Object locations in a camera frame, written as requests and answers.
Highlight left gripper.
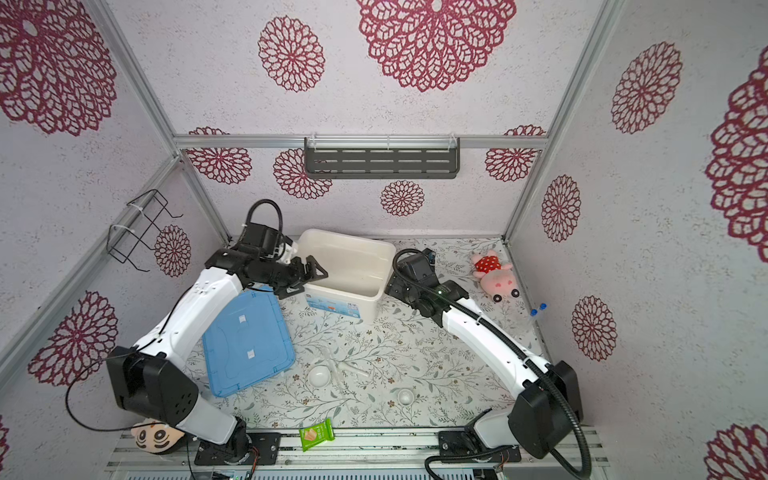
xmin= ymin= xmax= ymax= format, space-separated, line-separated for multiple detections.
xmin=256 ymin=255 xmax=330 ymax=302

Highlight white plastic storage bin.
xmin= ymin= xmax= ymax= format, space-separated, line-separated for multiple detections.
xmin=298 ymin=229 xmax=396 ymax=322

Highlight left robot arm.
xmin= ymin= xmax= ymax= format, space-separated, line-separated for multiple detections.
xmin=104 ymin=220 xmax=328 ymax=465

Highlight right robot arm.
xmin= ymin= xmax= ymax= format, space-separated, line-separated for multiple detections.
xmin=386 ymin=248 xmax=593 ymax=479

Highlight pink pig plush toy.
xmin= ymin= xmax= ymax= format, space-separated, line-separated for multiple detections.
xmin=470 ymin=250 xmax=521 ymax=303

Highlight blue plastic bin lid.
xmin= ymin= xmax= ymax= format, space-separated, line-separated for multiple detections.
xmin=202 ymin=290 xmax=295 ymax=398

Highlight white round dish large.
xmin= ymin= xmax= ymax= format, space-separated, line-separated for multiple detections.
xmin=307 ymin=365 xmax=332 ymax=388

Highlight clear glass test tube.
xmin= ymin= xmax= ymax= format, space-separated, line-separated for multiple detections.
xmin=320 ymin=346 xmax=370 ymax=384

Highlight white round dish small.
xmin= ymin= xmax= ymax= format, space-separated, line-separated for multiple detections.
xmin=397 ymin=388 xmax=415 ymax=406

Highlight green snack packet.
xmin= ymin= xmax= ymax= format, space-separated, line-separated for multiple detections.
xmin=299 ymin=418 xmax=335 ymax=452

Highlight cartoon boy plush doll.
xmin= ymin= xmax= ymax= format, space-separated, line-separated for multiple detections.
xmin=130 ymin=419 xmax=186 ymax=455

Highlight grey wall shelf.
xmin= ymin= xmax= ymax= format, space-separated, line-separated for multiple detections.
xmin=303 ymin=137 xmax=461 ymax=180

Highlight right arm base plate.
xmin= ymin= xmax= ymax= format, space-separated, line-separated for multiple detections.
xmin=438 ymin=430 xmax=522 ymax=463

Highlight aluminium front rail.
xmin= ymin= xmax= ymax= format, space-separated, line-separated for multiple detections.
xmin=103 ymin=427 xmax=611 ymax=478

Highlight black wire wall rack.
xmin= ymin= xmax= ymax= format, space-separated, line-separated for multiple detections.
xmin=104 ymin=188 xmax=183 ymax=273

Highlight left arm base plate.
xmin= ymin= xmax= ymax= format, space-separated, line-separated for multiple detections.
xmin=193 ymin=431 xmax=282 ymax=466

